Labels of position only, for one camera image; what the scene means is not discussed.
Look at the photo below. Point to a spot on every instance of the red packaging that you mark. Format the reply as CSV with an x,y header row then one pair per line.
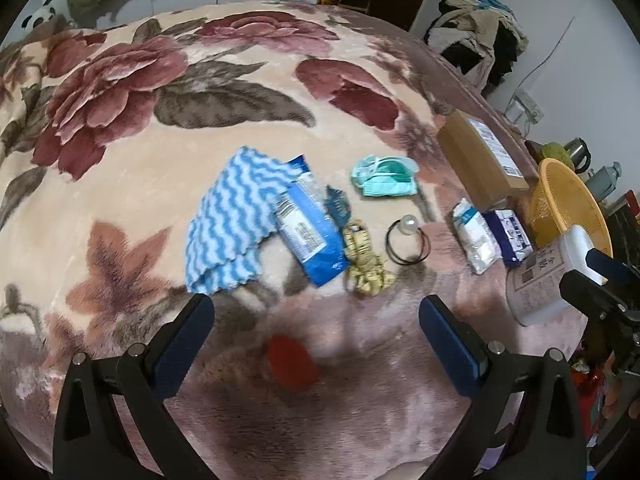
x,y
585,395

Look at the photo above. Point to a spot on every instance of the red round object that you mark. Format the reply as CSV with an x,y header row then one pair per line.
x,y
292,362

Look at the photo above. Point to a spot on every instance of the green round object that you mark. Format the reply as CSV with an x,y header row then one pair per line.
x,y
555,152

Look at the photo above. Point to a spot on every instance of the grey metal object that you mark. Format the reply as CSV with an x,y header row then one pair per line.
x,y
605,180

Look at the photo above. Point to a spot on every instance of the white plastic tub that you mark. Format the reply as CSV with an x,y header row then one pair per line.
x,y
540,285

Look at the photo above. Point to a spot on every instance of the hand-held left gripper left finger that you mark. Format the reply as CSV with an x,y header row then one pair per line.
x,y
185,340

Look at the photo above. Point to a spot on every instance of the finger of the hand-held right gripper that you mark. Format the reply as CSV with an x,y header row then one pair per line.
x,y
590,290
602,261

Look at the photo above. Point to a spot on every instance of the blue white tissue packet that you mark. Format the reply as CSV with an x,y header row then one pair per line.
x,y
510,237

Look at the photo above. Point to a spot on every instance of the yellow plastic basket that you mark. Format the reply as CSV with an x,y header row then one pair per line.
x,y
560,200

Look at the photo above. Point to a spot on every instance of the blue white wavy striped cloth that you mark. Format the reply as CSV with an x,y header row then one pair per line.
x,y
230,220

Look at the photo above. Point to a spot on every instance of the panda plush toy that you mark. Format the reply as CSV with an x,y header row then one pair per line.
x,y
37,17

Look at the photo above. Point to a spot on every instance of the blue wet wipes pack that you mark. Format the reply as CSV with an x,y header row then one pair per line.
x,y
305,240

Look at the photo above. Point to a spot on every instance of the white power strip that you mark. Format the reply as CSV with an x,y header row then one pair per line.
x,y
525,102

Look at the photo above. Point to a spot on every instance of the pile of clothes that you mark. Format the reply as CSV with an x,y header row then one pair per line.
x,y
475,35

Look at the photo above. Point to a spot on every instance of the floral plush blanket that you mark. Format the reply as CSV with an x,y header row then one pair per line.
x,y
200,125

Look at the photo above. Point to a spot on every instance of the small dark blue foil packet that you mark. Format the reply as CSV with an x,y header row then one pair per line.
x,y
336,207

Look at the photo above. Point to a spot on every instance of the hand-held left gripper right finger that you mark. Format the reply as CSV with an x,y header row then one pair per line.
x,y
450,345

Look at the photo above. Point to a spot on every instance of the brown cardboard box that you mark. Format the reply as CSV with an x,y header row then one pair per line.
x,y
475,160

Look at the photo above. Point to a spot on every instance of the steel kettle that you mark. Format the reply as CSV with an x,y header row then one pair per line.
x,y
579,152

